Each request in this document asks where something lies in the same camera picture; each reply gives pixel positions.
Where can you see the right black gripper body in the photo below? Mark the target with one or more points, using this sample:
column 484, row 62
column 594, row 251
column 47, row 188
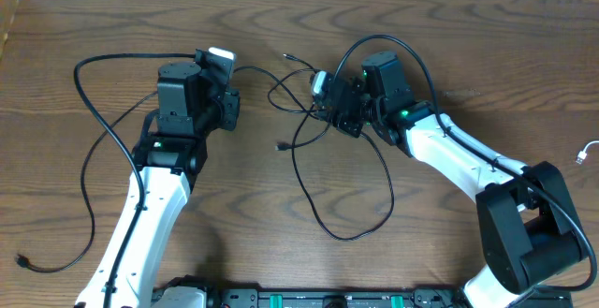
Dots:
column 350, row 124

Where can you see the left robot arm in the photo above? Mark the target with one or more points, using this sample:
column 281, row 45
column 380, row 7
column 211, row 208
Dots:
column 194, row 98

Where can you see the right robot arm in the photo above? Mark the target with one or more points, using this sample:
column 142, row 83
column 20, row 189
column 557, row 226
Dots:
column 527, row 220

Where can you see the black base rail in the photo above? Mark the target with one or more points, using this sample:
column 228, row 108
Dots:
column 351, row 298

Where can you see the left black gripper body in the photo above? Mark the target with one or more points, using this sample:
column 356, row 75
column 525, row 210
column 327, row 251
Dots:
column 228, row 108

